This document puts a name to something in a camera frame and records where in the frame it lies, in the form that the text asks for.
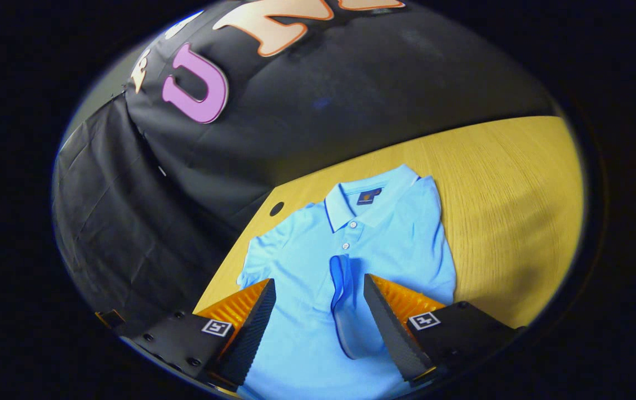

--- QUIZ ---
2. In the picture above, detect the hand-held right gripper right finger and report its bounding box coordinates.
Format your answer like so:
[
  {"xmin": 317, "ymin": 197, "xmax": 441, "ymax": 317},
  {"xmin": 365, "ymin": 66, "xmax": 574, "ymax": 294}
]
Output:
[{"xmin": 364, "ymin": 273, "xmax": 524, "ymax": 384}]

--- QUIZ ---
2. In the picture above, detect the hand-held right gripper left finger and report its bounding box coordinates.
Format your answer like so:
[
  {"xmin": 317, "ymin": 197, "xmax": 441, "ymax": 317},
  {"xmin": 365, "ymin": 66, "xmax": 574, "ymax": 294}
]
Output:
[{"xmin": 123, "ymin": 278, "xmax": 277, "ymax": 389}]

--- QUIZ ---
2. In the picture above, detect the light blue T-shirt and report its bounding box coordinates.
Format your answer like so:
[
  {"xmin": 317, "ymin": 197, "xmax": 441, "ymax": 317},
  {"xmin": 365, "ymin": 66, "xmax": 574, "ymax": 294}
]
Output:
[{"xmin": 236, "ymin": 164, "xmax": 458, "ymax": 400}]

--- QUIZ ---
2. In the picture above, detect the black backdrop cloth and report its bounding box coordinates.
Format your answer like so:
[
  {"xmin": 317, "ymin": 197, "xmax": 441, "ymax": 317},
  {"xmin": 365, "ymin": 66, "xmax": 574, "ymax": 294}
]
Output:
[{"xmin": 51, "ymin": 0, "xmax": 558, "ymax": 334}]

